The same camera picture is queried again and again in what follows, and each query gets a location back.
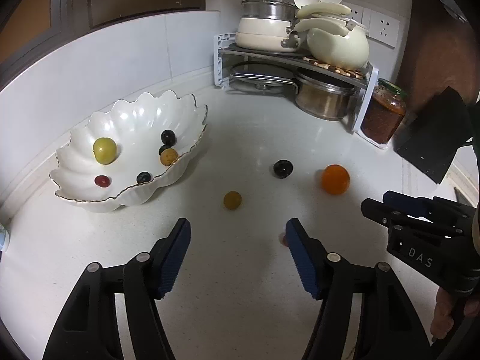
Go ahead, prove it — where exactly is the steel steamer with lid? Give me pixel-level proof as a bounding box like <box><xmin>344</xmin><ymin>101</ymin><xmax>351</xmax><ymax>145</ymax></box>
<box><xmin>241</xmin><ymin>0</ymin><xmax>297</xmax><ymax>21</ymax></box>

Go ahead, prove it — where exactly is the yellow-brown small fruit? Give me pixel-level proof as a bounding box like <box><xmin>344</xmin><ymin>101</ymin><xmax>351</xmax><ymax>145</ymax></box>
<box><xmin>223</xmin><ymin>191</ymin><xmax>242</xmax><ymax>211</ymax></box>

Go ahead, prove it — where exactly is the woven trivet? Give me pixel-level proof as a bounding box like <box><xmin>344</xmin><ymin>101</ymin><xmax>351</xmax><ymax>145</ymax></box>
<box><xmin>303</xmin><ymin>57</ymin><xmax>365</xmax><ymax>80</ymax></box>

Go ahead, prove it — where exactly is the brown window frame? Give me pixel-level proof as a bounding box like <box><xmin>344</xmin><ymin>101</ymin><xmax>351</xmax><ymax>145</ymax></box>
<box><xmin>1</xmin><ymin>0</ymin><xmax>206</xmax><ymax>87</ymax></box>

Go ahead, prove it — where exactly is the wall power socket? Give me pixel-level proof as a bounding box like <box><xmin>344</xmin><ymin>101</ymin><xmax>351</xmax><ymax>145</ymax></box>
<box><xmin>368</xmin><ymin>10</ymin><xmax>400</xmax><ymax>48</ymax></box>

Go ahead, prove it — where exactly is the orange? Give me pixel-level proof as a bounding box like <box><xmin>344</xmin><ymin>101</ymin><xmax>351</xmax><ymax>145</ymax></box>
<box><xmin>320</xmin><ymin>164</ymin><xmax>350</xmax><ymax>196</ymax></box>

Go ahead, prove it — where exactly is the red oblong grape tomato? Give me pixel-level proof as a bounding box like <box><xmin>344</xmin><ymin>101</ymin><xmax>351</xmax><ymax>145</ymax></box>
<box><xmin>280</xmin><ymin>234</ymin><xmax>289</xmax><ymax>247</ymax></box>

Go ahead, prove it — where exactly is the glass pot lid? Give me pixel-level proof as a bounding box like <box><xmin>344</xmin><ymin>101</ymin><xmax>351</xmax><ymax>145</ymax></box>
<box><xmin>229</xmin><ymin>61</ymin><xmax>299</xmax><ymax>94</ymax></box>

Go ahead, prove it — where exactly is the cream ceramic pot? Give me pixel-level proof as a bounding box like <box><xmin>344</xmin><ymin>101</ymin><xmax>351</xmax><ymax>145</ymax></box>
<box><xmin>295</xmin><ymin>14</ymin><xmax>369</xmax><ymax>70</ymax></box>

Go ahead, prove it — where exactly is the glass jar with sauce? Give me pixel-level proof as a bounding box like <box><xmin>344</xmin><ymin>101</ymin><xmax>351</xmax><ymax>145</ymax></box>
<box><xmin>360</xmin><ymin>78</ymin><xmax>407</xmax><ymax>145</ymax></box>

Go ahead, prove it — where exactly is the yellow small fruit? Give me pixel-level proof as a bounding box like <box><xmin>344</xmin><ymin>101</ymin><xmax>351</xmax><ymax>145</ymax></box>
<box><xmin>160</xmin><ymin>147</ymin><xmax>179</xmax><ymax>167</ymax></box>

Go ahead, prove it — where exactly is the person's right hand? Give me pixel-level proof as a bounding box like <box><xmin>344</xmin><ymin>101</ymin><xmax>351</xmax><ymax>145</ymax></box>
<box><xmin>429</xmin><ymin>287</ymin><xmax>480</xmax><ymax>340</ymax></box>

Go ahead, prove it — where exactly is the steel pot on counter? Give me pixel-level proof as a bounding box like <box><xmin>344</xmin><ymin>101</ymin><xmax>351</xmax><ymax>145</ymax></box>
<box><xmin>295</xmin><ymin>69</ymin><xmax>356</xmax><ymax>121</ymax></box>

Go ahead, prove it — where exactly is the white scalloped fruit bowl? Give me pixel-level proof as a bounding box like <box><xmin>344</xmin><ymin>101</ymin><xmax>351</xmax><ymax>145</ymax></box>
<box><xmin>49</xmin><ymin>90</ymin><xmax>208</xmax><ymax>213</ymax></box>

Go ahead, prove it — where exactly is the white corner shelf rack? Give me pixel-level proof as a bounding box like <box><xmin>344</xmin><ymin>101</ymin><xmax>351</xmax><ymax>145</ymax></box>
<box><xmin>213</xmin><ymin>33</ymin><xmax>389</xmax><ymax>150</ymax></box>

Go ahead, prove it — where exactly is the black cutting board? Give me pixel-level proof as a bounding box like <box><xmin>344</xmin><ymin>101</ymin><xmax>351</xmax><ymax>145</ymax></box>
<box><xmin>394</xmin><ymin>86</ymin><xmax>473</xmax><ymax>184</ymax></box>

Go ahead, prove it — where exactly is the cream pan with handle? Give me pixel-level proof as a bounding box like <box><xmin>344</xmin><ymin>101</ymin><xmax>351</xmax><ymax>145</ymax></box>
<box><xmin>235</xmin><ymin>17</ymin><xmax>300</xmax><ymax>53</ymax></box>

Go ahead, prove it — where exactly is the green apple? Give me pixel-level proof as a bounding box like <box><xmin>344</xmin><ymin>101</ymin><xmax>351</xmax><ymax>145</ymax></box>
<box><xmin>93</xmin><ymin>137</ymin><xmax>117</xmax><ymax>165</ymax></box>

